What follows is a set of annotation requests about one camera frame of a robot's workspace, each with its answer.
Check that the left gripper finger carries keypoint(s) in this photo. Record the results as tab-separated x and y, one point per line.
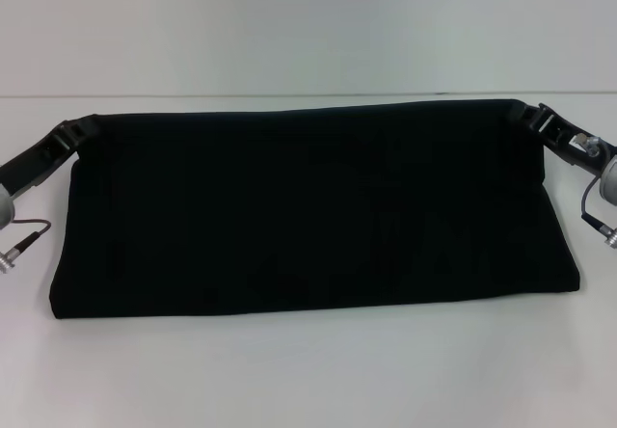
79	129

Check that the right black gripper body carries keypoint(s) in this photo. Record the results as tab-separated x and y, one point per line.
569	143

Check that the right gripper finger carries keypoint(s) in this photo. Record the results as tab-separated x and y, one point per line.
528	115

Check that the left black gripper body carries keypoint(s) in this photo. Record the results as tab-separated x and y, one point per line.
38	155

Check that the black shirt with FREE print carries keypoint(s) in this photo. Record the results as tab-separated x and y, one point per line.
308	206

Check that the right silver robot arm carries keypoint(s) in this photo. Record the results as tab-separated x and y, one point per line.
611	177

